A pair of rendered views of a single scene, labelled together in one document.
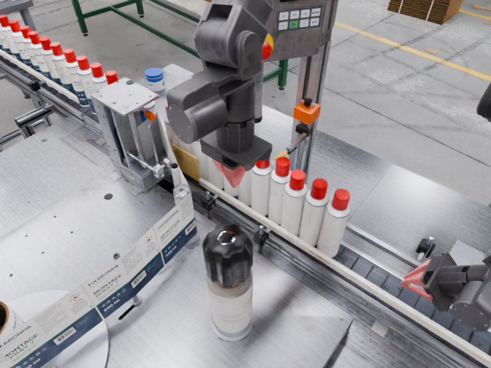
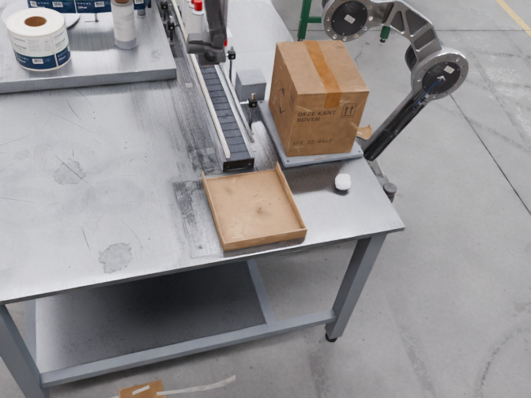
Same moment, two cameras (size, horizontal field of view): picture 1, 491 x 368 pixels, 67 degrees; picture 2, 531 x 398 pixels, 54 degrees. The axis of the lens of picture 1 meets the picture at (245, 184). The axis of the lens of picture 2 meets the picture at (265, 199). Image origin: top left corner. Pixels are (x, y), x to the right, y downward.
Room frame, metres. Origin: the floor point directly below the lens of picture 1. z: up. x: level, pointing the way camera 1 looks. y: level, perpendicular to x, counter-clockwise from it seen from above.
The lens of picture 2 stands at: (-0.98, -1.40, 2.07)
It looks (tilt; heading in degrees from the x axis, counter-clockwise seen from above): 47 degrees down; 28
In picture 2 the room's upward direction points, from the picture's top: 9 degrees clockwise
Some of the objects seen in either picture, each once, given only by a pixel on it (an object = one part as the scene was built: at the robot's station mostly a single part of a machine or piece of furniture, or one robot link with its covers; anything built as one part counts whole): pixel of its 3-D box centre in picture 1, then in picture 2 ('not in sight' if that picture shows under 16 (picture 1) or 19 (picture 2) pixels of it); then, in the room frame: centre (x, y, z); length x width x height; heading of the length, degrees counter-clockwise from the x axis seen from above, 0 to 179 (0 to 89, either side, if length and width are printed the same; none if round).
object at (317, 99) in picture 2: not in sight; (314, 98); (0.41, -0.81, 0.99); 0.30 x 0.24 x 0.27; 46
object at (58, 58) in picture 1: (65, 71); not in sight; (1.20, 0.64, 0.98); 0.05 x 0.05 x 0.20
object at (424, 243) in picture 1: (416, 265); (225, 65); (0.45, -0.39, 0.91); 0.07 x 0.03 x 0.16; 141
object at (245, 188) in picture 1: (247, 173); not in sight; (0.68, -0.01, 0.98); 0.05 x 0.05 x 0.20
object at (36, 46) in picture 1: (44, 60); not in sight; (1.28, 0.75, 0.98); 0.05 x 0.05 x 0.20
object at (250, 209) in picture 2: not in sight; (252, 203); (-0.03, -0.86, 0.85); 0.30 x 0.26 x 0.04; 51
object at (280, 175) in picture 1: (280, 191); not in sight; (0.62, -0.09, 0.98); 0.05 x 0.05 x 0.20
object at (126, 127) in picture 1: (137, 135); not in sight; (0.80, 0.30, 1.01); 0.14 x 0.13 x 0.26; 51
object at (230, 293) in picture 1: (229, 285); (122, 9); (0.34, 0.03, 1.03); 0.09 x 0.09 x 0.30
